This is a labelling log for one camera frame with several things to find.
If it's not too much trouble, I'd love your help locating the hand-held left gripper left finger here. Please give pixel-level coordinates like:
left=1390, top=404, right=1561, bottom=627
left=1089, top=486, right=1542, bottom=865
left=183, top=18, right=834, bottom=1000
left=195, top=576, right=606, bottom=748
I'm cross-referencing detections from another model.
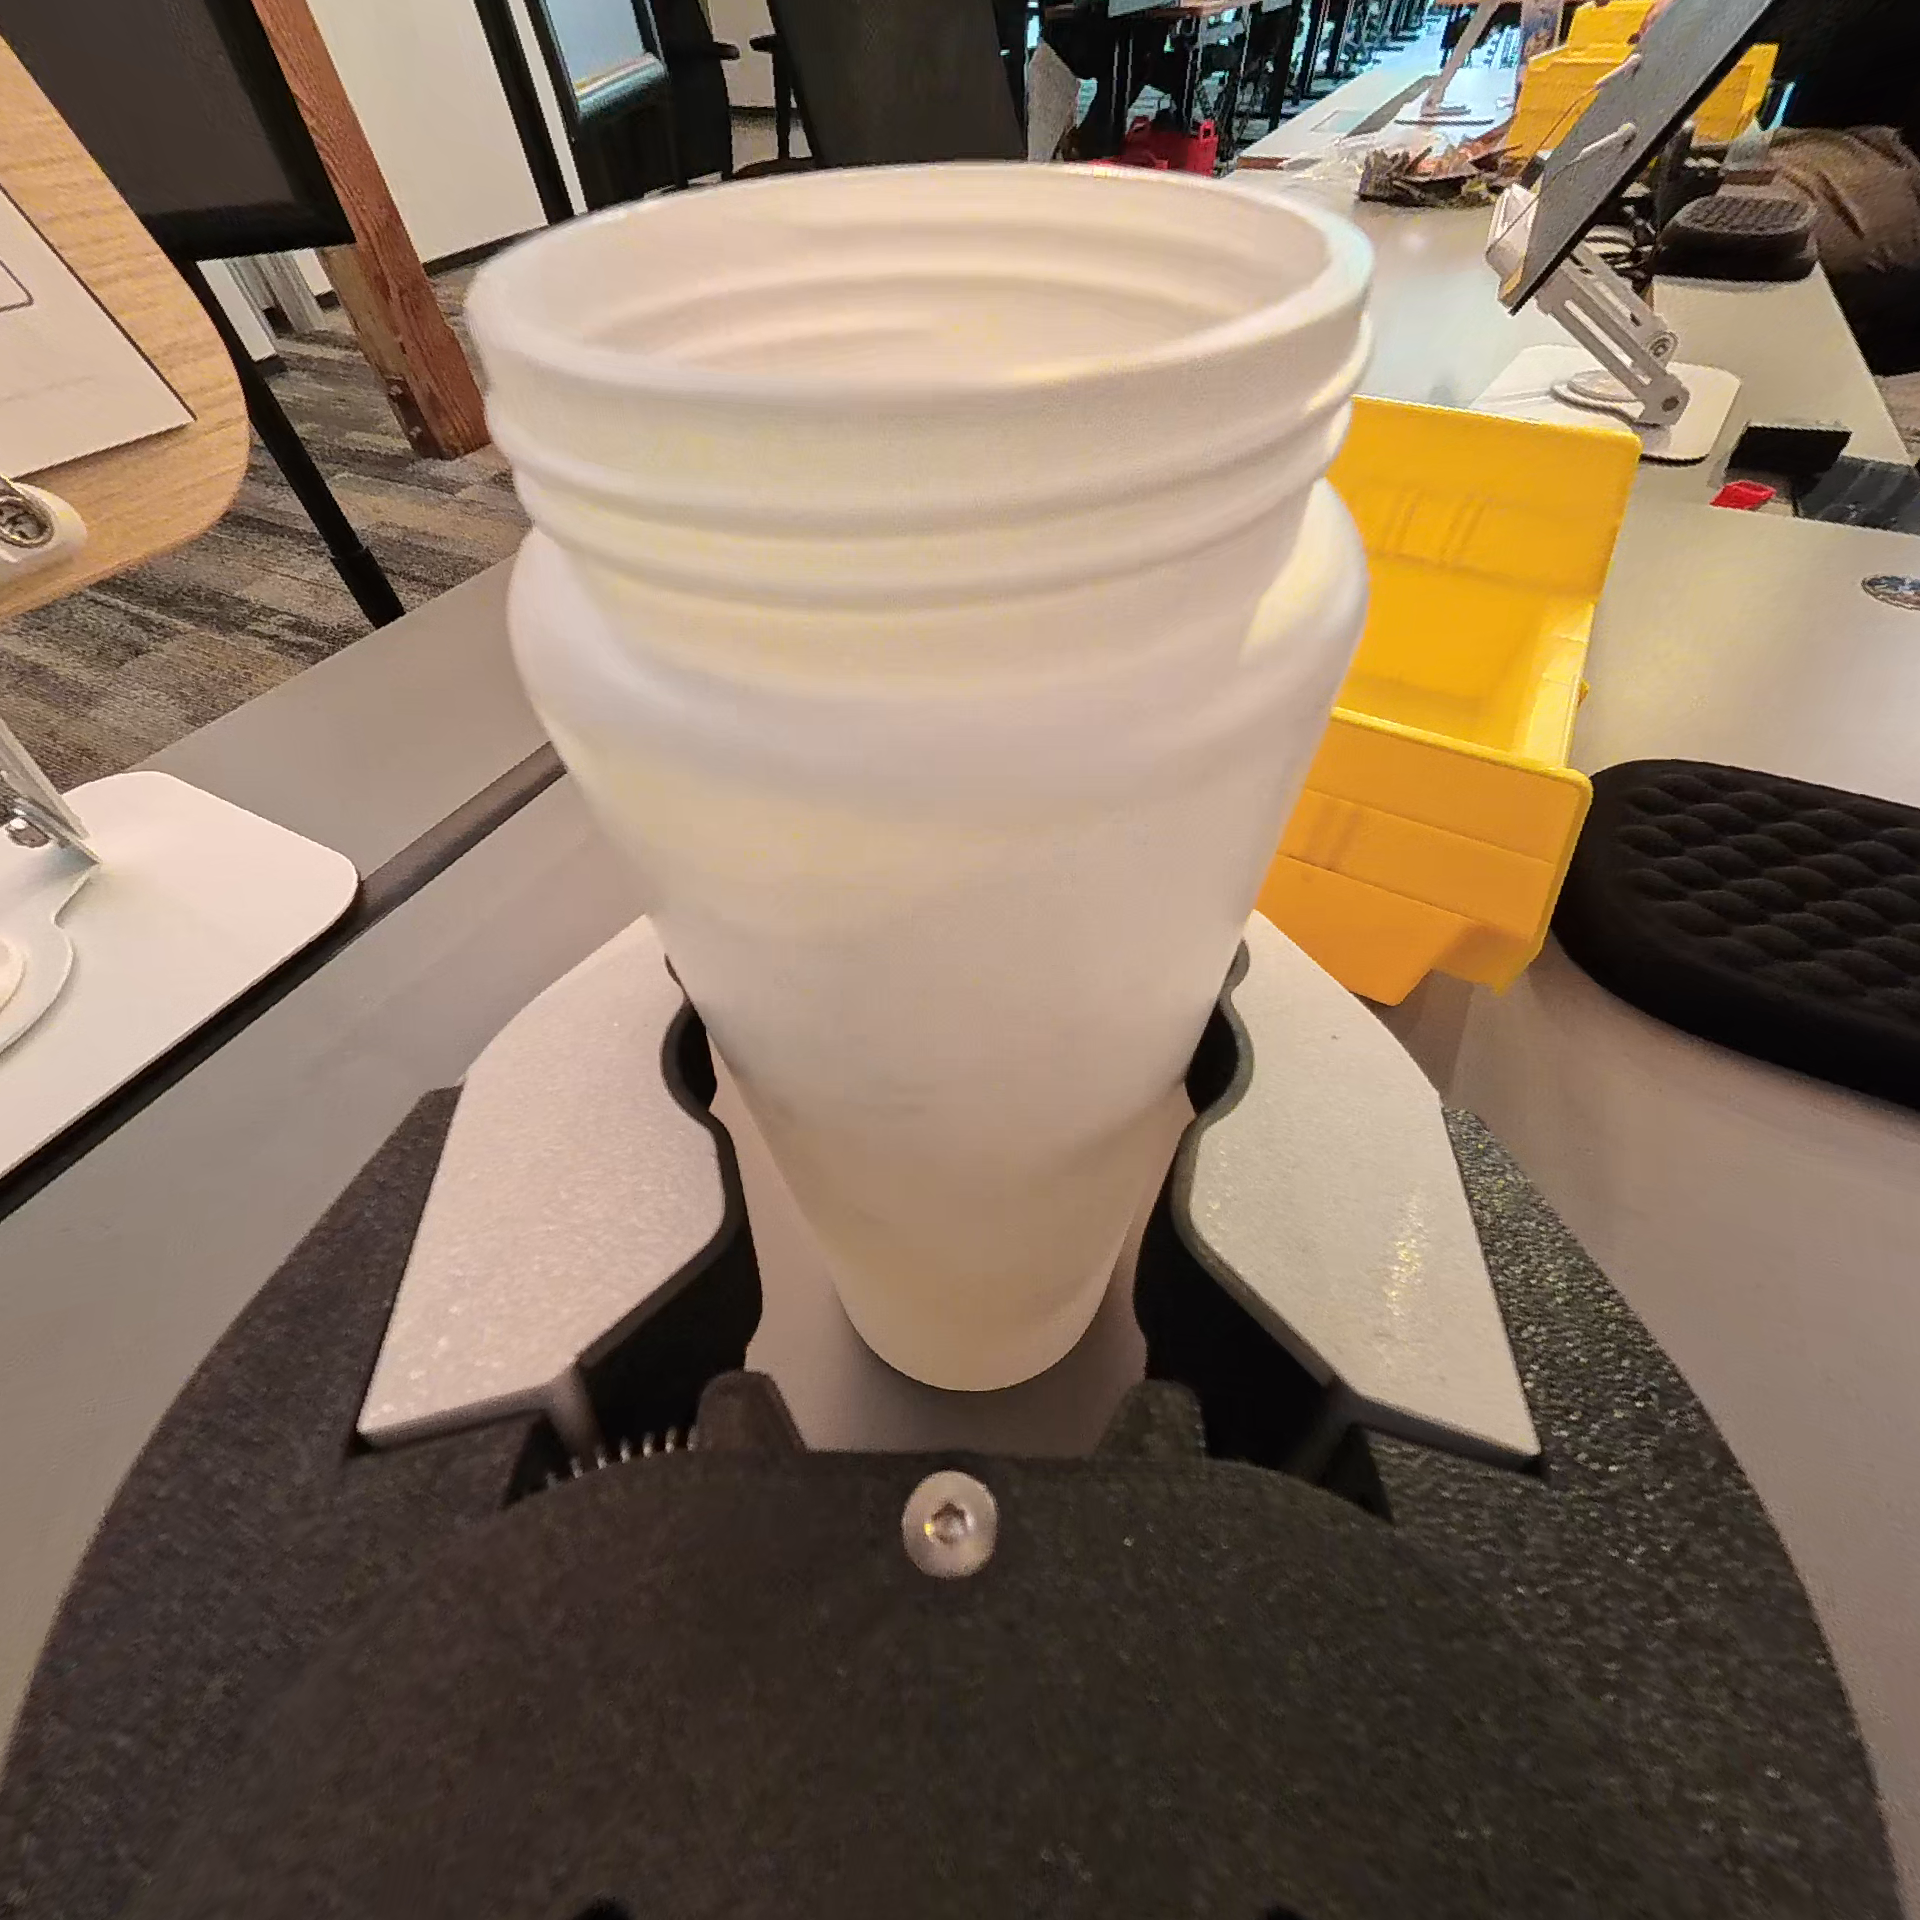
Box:
left=355, top=920, right=752, bottom=1457

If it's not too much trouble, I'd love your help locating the black partition panel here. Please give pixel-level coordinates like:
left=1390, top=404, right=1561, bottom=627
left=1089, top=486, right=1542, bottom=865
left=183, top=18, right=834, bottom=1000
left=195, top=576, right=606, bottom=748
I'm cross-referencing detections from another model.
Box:
left=762, top=0, right=1026, bottom=176

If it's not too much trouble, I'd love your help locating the black framed panel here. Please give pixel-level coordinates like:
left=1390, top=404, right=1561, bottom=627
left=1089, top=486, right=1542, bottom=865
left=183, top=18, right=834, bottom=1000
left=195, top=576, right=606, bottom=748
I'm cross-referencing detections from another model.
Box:
left=523, top=0, right=675, bottom=215

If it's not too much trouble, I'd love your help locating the white plastic bottle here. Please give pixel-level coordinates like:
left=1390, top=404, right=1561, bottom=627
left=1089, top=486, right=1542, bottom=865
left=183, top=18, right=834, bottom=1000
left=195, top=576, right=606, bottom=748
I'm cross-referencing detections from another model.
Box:
left=462, top=154, right=1380, bottom=1386

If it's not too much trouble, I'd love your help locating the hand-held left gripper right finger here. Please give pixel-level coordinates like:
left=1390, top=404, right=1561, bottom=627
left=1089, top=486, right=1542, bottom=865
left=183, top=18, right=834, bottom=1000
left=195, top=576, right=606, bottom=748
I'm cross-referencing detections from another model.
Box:
left=1134, top=916, right=1542, bottom=1473

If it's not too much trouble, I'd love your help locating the wooden instruction sheet board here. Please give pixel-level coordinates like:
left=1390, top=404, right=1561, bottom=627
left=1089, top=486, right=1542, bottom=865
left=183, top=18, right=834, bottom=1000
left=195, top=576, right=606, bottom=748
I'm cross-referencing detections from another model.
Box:
left=0, top=37, right=252, bottom=620

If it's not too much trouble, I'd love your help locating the tablet on metal stand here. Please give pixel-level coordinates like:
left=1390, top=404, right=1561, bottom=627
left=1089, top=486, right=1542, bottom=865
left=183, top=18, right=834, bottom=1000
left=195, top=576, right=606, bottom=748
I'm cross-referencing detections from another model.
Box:
left=1501, top=0, right=1772, bottom=320

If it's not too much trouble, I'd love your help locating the pile of crumpled wrappers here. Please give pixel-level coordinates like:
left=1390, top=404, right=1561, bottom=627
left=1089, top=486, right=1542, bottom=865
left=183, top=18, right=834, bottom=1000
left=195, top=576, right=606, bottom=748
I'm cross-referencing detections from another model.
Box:
left=1360, top=132, right=1510, bottom=206

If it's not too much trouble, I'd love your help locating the brown wooden leg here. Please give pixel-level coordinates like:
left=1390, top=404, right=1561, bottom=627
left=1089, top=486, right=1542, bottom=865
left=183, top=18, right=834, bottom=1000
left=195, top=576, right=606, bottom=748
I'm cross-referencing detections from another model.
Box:
left=249, top=0, right=493, bottom=458

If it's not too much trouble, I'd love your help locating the small black box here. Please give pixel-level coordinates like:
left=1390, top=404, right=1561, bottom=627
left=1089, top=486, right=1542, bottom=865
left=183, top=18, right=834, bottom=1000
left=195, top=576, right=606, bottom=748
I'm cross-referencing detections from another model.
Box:
left=1712, top=422, right=1851, bottom=511

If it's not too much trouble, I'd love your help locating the yellow plastic bin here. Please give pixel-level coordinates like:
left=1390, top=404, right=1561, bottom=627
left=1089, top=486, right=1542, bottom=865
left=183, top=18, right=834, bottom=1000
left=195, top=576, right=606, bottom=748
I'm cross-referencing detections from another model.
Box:
left=1257, top=396, right=1642, bottom=1011
left=1512, top=0, right=1776, bottom=150

